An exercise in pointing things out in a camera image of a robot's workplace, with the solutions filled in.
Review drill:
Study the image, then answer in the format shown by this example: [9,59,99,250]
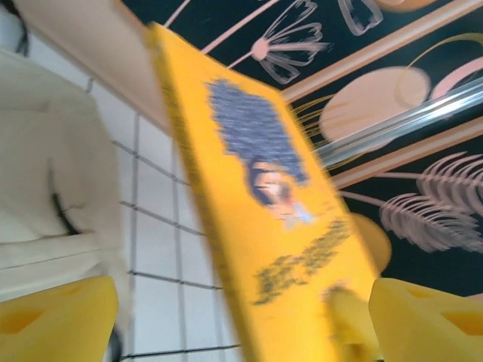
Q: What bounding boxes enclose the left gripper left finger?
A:
[0,276,119,362]

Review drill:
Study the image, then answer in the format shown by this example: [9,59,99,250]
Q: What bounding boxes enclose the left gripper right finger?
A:
[369,278,483,362]

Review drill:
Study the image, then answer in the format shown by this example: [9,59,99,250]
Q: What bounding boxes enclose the yellow book blue scribble cover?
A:
[145,20,382,362]

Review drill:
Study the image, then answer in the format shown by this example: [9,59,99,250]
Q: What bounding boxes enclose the beige canvas backpack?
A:
[0,0,135,362]

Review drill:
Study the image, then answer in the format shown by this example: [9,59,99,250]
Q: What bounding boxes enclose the aluminium frame post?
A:
[312,78,483,169]

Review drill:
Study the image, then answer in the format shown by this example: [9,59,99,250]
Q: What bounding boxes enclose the wall panel orange oval fern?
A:
[334,124,483,299]

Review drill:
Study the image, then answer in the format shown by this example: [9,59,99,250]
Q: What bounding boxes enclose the wall panel pink circle gold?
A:
[281,22,483,152]

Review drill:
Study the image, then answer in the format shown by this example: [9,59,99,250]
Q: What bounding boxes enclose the wall panel two pink flowers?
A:
[119,0,483,94]

